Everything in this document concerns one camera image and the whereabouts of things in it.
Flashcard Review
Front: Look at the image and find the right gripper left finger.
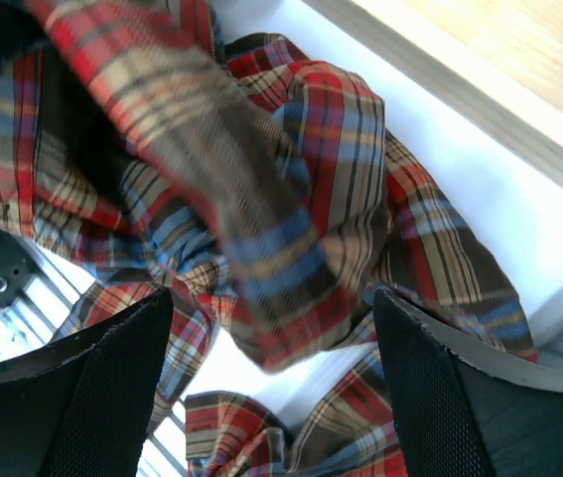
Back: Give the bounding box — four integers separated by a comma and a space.
0, 290, 173, 476

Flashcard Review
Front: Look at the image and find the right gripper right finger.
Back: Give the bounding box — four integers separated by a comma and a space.
373, 290, 563, 476

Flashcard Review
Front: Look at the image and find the red brown plaid shirt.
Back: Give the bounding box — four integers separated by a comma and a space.
0, 1, 535, 476

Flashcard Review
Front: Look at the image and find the aluminium mounting rail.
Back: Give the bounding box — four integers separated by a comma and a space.
0, 240, 185, 476

